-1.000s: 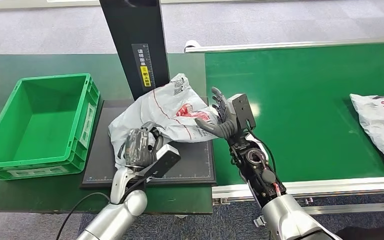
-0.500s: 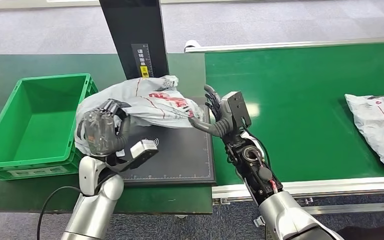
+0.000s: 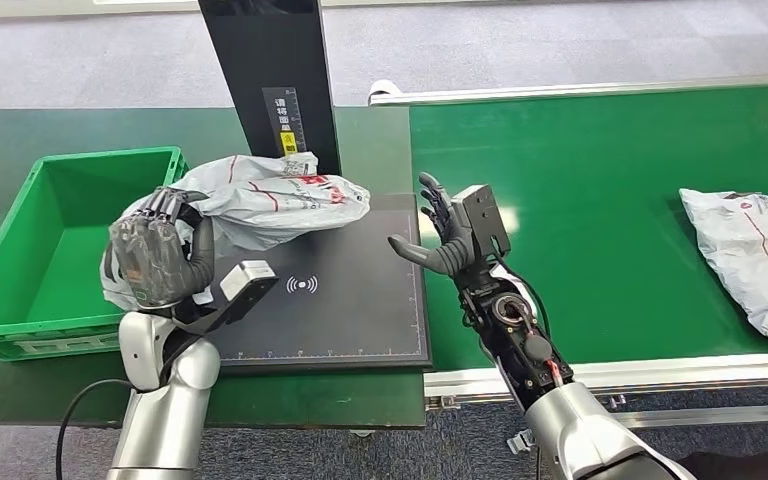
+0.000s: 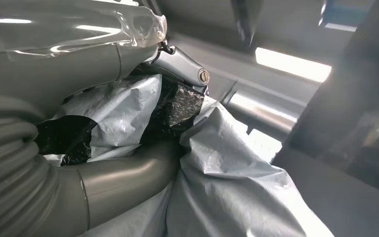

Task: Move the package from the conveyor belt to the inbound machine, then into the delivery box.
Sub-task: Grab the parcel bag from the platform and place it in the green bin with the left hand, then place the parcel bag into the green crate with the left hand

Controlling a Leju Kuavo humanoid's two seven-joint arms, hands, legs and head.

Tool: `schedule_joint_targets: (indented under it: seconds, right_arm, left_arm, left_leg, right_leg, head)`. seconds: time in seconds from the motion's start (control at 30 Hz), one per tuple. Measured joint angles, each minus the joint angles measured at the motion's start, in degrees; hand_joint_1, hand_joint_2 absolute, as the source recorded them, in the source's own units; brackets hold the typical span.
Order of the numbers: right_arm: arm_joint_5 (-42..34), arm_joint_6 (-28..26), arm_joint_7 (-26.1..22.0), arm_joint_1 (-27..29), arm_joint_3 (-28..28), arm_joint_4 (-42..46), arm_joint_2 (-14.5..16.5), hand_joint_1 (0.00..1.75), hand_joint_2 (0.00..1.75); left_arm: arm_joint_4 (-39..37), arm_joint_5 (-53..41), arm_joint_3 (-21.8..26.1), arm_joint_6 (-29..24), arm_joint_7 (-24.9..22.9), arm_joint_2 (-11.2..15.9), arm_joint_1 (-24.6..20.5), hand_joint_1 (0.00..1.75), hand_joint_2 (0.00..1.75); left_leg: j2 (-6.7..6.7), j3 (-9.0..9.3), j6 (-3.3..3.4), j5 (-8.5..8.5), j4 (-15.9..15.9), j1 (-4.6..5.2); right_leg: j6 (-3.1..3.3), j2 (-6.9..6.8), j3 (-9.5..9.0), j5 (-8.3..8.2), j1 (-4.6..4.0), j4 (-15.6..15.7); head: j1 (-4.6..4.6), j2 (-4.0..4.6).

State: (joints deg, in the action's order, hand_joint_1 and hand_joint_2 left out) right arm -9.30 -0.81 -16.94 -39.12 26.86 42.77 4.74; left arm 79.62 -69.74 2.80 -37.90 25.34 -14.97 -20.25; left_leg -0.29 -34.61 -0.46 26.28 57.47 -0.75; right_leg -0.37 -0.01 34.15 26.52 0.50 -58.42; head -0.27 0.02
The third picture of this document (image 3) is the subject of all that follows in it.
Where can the grey plastic mailer package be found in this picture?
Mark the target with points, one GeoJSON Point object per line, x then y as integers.
{"type": "Point", "coordinates": [748, 265]}
{"type": "Point", "coordinates": [278, 205]}

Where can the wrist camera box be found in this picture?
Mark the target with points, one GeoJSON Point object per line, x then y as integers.
{"type": "Point", "coordinates": [483, 215]}
{"type": "Point", "coordinates": [248, 278]}

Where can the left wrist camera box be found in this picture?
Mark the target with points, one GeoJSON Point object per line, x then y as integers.
{"type": "Point", "coordinates": [248, 278]}

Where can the green conveyor belt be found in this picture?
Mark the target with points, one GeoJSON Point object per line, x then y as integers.
{"type": "Point", "coordinates": [589, 199]}

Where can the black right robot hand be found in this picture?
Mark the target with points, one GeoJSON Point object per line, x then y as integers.
{"type": "Point", "coordinates": [444, 255]}

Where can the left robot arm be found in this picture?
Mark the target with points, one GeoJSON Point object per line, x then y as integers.
{"type": "Point", "coordinates": [165, 397]}

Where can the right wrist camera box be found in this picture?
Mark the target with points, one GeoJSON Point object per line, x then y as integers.
{"type": "Point", "coordinates": [483, 215]}

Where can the yellow warning label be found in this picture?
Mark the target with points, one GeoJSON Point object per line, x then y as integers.
{"type": "Point", "coordinates": [288, 143]}

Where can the green plastic crate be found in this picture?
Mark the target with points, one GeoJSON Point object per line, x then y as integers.
{"type": "Point", "coordinates": [59, 265]}

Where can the black inbound scanner machine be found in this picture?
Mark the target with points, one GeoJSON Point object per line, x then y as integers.
{"type": "Point", "coordinates": [351, 298]}

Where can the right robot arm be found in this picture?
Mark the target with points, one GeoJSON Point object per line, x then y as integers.
{"type": "Point", "coordinates": [576, 424]}

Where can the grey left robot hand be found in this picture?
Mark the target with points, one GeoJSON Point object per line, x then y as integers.
{"type": "Point", "coordinates": [155, 258]}

